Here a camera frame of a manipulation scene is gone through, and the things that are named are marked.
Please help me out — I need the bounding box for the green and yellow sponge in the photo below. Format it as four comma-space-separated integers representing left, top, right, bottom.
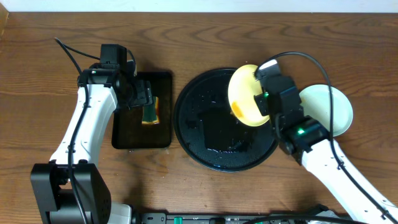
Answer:
142, 96, 160, 125

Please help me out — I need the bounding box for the mint green plate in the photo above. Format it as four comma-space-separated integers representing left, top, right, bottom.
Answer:
299, 84, 354, 137

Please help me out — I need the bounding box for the yellow plate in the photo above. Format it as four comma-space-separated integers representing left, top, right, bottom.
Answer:
228, 65, 269, 127

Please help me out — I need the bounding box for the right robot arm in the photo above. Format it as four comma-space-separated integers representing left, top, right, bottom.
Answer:
256, 74, 397, 223

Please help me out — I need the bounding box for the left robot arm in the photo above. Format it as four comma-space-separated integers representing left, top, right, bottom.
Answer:
30, 65, 151, 223

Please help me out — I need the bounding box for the black rectangular water tray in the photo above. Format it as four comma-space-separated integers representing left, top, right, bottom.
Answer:
111, 72, 172, 149

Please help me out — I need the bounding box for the round black tray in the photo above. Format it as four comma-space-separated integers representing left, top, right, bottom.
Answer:
174, 68, 278, 172

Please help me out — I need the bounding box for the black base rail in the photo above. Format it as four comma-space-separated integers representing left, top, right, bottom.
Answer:
131, 205, 355, 224

